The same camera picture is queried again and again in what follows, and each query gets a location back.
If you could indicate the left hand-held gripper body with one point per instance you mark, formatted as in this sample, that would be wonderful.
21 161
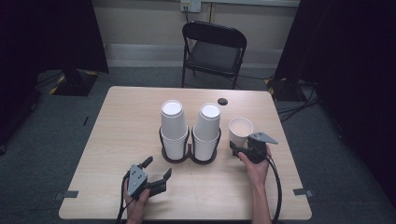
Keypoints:
137 182

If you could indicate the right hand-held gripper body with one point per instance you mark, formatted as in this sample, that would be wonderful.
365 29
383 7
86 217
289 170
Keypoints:
257 149

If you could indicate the single white paper cup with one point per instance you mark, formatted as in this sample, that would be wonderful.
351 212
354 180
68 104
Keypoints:
240 129

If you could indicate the stack of white paper cups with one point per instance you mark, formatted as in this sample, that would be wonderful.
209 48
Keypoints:
172 130
207 132

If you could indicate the black double cup holder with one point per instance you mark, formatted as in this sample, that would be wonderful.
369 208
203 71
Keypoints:
188 158

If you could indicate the person's right hand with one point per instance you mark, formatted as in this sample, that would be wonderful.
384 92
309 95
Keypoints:
257 171

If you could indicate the person's left hand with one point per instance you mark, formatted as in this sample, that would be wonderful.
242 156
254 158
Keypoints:
137 208

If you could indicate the black round table grommet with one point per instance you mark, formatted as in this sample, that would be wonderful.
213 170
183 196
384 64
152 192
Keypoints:
222 101

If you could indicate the grey tape strip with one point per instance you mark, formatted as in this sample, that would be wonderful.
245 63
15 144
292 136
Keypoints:
302 192
67 195

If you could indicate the black stand base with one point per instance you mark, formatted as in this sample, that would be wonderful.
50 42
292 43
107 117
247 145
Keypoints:
281 90
74 82

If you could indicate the black folding chair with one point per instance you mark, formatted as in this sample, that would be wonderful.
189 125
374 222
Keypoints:
214 56

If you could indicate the dark curtain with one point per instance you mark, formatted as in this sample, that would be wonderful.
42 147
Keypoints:
348 62
46 40

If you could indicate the white wall socket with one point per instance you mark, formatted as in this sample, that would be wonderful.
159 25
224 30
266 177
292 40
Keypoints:
190 5

